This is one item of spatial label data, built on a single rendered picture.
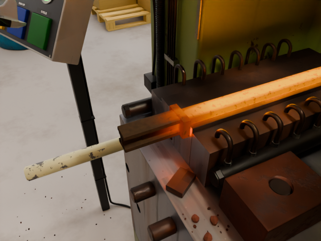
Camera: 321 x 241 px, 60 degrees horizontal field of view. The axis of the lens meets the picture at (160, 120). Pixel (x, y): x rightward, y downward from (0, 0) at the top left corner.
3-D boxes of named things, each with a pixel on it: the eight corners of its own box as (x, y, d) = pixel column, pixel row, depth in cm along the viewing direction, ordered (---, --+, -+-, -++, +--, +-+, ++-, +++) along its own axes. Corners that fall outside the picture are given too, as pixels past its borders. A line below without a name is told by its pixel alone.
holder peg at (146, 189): (135, 206, 48) (134, 197, 46) (129, 194, 50) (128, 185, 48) (156, 198, 49) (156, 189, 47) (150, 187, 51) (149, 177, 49)
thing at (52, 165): (29, 186, 83) (23, 175, 80) (27, 173, 87) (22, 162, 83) (161, 141, 98) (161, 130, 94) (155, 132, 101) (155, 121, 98)
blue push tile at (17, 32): (21, 38, 72) (26, 9, 70) (6, 31, 75) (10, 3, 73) (27, 40, 73) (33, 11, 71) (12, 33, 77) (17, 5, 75)
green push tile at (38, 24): (42, 50, 67) (49, 18, 65) (25, 41, 71) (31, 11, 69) (49, 51, 68) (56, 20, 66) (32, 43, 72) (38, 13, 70)
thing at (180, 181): (179, 170, 46) (180, 166, 46) (196, 179, 45) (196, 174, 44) (165, 189, 44) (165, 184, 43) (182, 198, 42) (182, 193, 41)
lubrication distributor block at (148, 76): (151, 94, 88) (151, 82, 85) (144, 85, 92) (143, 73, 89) (160, 92, 89) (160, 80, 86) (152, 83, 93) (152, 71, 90)
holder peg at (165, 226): (154, 246, 43) (153, 238, 41) (146, 231, 44) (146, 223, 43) (176, 235, 44) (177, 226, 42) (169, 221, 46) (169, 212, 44)
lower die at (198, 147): (204, 187, 44) (210, 149, 38) (152, 115, 58) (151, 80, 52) (375, 115, 58) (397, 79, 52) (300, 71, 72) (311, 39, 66)
